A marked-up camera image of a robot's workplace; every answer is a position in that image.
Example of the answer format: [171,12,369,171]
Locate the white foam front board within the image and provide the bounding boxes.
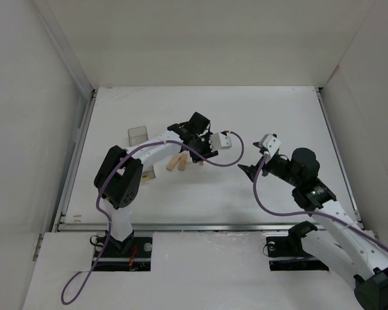
[24,232,359,309]

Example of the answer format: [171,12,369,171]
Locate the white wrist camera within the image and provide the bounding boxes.
[209,131,232,152]
[259,134,281,159]

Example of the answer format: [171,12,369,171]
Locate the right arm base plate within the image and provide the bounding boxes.
[263,236,329,271]

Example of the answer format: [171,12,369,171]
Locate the clear plastic box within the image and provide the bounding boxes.
[127,125,156,181]

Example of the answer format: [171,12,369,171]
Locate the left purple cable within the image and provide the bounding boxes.
[61,130,245,305]

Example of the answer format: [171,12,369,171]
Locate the front aluminium rail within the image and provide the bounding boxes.
[56,222,365,233]

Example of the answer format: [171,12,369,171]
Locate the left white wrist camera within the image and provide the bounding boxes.
[209,131,232,152]

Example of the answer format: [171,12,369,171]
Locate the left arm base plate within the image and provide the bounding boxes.
[90,234,153,272]

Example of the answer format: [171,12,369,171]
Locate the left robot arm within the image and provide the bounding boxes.
[94,112,218,254]

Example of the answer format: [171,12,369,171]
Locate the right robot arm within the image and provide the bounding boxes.
[240,134,388,309]

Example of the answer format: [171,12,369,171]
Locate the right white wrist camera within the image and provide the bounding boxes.
[259,134,281,159]

